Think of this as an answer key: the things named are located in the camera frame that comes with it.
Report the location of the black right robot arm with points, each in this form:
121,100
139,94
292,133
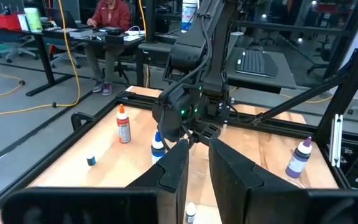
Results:
216,62

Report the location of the white paper sheet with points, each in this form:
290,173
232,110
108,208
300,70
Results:
132,38

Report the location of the grey office chair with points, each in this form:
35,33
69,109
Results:
64,57
17,51

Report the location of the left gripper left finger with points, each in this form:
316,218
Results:
172,168

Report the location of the black office chair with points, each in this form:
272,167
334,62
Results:
134,18

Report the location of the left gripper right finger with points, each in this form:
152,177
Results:
235,180

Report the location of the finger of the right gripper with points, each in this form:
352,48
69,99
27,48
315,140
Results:
208,133

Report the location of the red storage bin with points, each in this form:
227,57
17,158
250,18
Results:
6,22

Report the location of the black keyboard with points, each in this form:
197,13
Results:
253,62

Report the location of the white wipes tub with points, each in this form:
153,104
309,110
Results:
188,15

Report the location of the silver metal bracket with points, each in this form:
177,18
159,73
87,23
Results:
336,140

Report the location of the person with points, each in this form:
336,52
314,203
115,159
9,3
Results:
110,15

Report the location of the dark grey keyboard desk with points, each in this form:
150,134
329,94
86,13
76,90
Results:
278,81

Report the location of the large blue food coloring bottle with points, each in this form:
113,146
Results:
158,151

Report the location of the small black food coloring bottle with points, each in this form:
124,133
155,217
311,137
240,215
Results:
190,214

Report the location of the black desk device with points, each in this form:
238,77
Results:
112,30

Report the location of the black laptop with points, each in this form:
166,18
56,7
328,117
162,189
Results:
76,20

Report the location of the white box stack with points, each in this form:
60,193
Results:
81,33

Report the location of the small blue food coloring bottle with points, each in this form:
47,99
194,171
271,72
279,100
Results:
91,160

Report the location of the black office desk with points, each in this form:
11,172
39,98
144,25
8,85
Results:
45,62

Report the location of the black aluminium rig frame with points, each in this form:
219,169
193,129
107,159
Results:
346,93

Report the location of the large red food coloring bottle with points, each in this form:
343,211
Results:
124,130

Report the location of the green container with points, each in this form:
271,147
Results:
33,20

